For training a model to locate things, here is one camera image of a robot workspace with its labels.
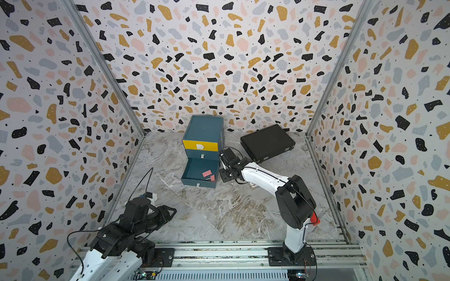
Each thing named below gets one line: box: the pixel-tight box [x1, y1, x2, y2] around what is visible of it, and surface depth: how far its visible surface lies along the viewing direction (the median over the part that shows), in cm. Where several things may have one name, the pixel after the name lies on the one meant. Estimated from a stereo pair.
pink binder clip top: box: [201, 169, 213, 178], surface depth 102 cm
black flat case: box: [240, 124, 296, 163], surface depth 115 cm
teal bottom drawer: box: [181, 157, 220, 189], surface depth 101 cm
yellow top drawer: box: [182, 139, 219, 152], surface depth 92 cm
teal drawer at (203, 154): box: [185, 148, 220, 161], surface depth 96 cm
